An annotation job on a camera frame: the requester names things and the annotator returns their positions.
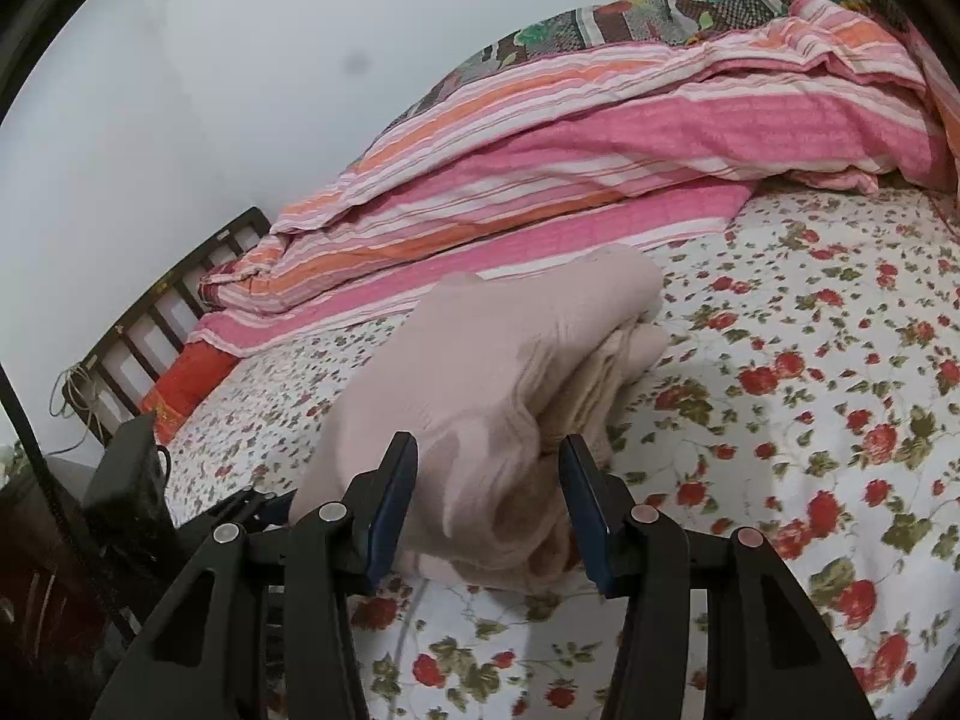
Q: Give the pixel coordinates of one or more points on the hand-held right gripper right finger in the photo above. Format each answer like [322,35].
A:
[589,517]

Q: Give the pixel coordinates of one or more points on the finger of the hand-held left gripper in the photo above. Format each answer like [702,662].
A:
[259,508]

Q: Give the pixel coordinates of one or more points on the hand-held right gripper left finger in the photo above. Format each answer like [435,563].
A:
[390,517]

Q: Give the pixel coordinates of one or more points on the pink knit sweater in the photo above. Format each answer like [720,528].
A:
[487,360]

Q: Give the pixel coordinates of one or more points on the red pillow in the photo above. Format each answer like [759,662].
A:
[191,382]

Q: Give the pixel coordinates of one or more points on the dark wooden nightstand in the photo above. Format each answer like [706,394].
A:
[37,577]

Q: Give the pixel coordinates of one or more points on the dark wooden headboard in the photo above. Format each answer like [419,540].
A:
[247,225]

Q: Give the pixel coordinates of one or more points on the white red floral bedsheet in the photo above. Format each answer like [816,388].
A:
[825,360]

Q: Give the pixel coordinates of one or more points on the pink orange striped quilt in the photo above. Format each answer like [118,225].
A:
[600,135]

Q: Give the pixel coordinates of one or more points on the dark floral patterned blanket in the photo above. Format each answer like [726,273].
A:
[637,22]

